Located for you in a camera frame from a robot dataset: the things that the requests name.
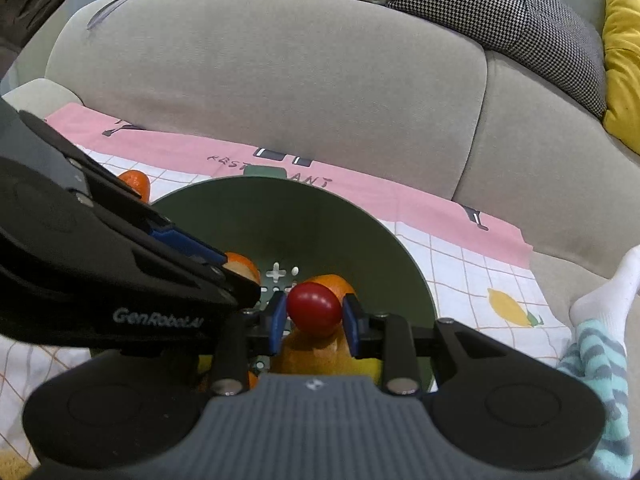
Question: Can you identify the large yellow-green pear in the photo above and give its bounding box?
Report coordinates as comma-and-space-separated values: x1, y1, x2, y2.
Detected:
197, 324, 384, 394

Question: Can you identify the red cherry tomato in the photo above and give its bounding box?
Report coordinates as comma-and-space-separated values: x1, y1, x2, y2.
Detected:
286, 282, 343, 338

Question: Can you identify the orange tangerine front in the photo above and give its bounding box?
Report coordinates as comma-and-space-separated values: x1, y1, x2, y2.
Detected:
118, 170, 151, 203

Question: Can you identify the orange tangerine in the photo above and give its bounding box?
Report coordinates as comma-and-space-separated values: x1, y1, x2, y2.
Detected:
224, 252, 262, 285
306, 274, 356, 302
118, 170, 151, 203

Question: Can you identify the orange tangerine back left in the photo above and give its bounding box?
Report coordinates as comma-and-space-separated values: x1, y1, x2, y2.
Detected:
224, 252, 262, 285

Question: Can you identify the orange tangerine back middle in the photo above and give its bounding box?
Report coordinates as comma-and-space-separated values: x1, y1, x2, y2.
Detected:
306, 274, 356, 302

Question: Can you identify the green colander bowl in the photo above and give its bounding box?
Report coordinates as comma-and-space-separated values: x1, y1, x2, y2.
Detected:
150, 164, 440, 394

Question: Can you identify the pink white checkered cloth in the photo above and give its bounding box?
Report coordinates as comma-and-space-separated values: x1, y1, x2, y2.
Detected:
0, 102, 574, 466

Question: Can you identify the teal striped trouser leg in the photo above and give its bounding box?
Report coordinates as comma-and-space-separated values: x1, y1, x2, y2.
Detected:
558, 318, 634, 479

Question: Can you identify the beige sofa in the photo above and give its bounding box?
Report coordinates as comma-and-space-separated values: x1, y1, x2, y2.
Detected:
6, 0, 639, 313

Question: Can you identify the black white houndstooth cushion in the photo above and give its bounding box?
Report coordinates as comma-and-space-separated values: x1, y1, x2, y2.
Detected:
387, 0, 606, 118

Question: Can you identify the yellow cushion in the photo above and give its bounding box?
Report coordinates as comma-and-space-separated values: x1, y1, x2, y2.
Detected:
602, 0, 640, 154

